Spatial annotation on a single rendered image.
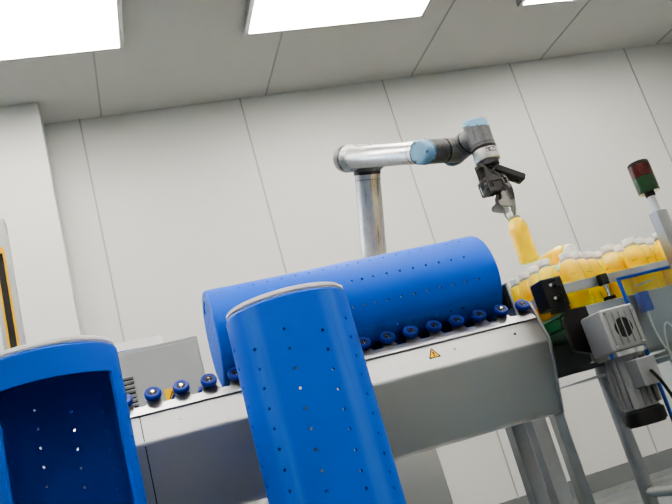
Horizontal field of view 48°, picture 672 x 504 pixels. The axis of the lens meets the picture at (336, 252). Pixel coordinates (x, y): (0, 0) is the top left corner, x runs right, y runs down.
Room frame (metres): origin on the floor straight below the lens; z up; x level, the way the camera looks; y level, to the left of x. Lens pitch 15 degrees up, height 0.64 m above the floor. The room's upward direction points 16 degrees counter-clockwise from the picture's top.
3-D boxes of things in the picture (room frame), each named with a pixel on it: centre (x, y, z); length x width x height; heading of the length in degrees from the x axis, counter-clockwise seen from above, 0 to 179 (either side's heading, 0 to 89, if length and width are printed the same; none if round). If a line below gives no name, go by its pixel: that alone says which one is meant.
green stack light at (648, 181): (2.20, -0.94, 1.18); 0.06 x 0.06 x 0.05
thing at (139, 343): (3.78, 1.10, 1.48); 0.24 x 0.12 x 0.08; 116
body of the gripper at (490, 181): (2.54, -0.60, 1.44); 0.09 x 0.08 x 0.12; 107
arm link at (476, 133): (2.54, -0.60, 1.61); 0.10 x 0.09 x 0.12; 34
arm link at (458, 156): (2.63, -0.53, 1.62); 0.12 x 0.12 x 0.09; 34
